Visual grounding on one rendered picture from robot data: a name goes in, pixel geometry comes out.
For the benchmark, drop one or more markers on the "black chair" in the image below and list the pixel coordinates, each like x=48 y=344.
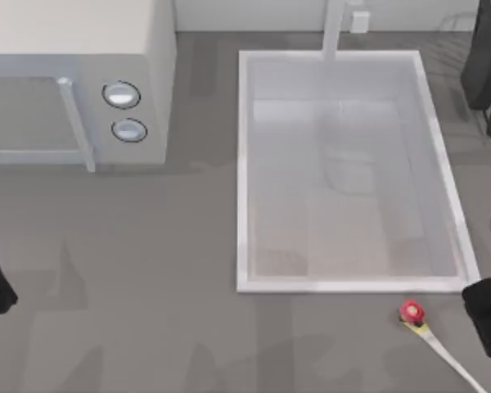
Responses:
x=480 y=61

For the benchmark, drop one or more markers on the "pale microwave oven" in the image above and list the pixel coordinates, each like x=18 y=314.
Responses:
x=155 y=82

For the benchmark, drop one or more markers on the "large microwave knob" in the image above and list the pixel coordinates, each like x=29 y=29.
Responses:
x=121 y=95

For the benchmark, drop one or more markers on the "tall white tap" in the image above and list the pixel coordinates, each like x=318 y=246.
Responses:
x=332 y=28

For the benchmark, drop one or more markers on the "white sink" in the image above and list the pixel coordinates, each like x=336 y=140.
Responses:
x=352 y=286

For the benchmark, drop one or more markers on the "small microwave knob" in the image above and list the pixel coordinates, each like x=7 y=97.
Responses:
x=129 y=130

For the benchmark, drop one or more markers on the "small white wall box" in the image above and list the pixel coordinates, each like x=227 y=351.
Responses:
x=360 y=22

